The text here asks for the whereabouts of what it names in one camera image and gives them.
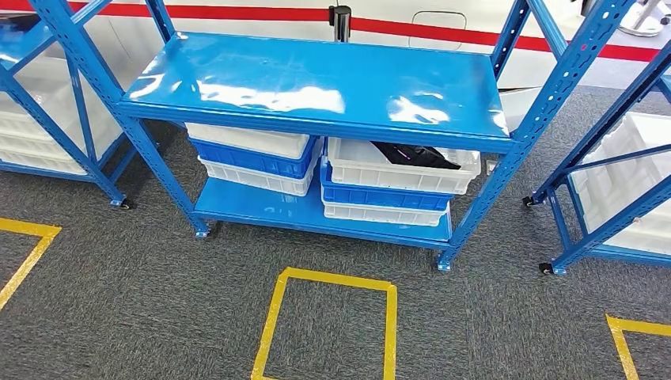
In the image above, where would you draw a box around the dark flat part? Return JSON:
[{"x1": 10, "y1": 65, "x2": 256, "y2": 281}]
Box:
[{"x1": 0, "y1": 12, "x2": 42, "y2": 32}]

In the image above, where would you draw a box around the yellow floor tape square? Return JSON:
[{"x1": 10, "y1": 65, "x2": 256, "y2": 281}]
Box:
[
  {"x1": 605, "y1": 313, "x2": 671, "y2": 380},
  {"x1": 0, "y1": 218, "x2": 63, "y2": 311},
  {"x1": 250, "y1": 267, "x2": 398, "y2": 380}
]

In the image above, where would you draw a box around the white plastic crate stack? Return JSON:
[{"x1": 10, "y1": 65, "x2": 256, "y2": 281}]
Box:
[
  {"x1": 570, "y1": 111, "x2": 671, "y2": 257},
  {"x1": 0, "y1": 55, "x2": 124, "y2": 178}
]

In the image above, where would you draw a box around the black curved plastic part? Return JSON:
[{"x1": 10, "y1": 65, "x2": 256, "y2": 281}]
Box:
[{"x1": 370, "y1": 141, "x2": 464, "y2": 172}]

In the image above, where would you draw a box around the white wheeled base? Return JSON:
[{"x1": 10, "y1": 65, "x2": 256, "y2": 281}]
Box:
[{"x1": 618, "y1": 0, "x2": 671, "y2": 38}]

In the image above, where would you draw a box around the blue metal shelf rack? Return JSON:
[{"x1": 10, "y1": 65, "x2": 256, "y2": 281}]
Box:
[
  {"x1": 522, "y1": 40, "x2": 671, "y2": 277},
  {"x1": 0, "y1": 13, "x2": 135, "y2": 211},
  {"x1": 28, "y1": 0, "x2": 638, "y2": 273}
]

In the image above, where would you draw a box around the black stanchion post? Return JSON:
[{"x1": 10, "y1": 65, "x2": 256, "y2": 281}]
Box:
[{"x1": 328, "y1": 4, "x2": 353, "y2": 43}]

